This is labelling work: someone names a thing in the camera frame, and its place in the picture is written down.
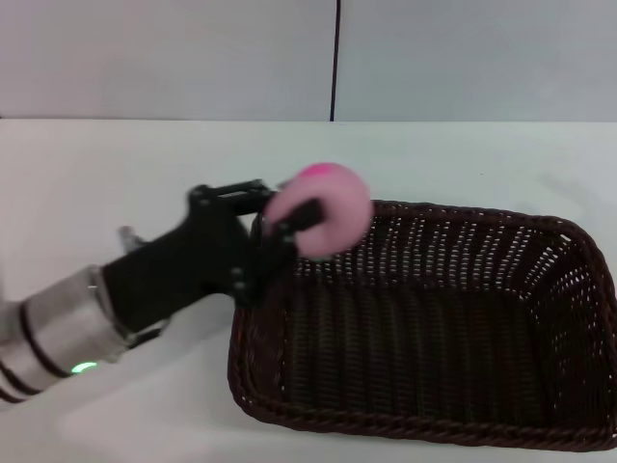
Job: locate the dark brown woven basket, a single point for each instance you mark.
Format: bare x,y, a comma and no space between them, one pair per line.
410,337

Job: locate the pink soft ball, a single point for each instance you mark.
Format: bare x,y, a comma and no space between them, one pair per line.
337,202

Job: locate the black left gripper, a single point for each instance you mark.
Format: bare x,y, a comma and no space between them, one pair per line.
193,260

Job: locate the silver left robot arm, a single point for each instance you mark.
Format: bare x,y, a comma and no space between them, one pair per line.
58,328

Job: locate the black vertical wall strip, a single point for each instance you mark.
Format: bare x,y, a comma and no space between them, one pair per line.
334,58

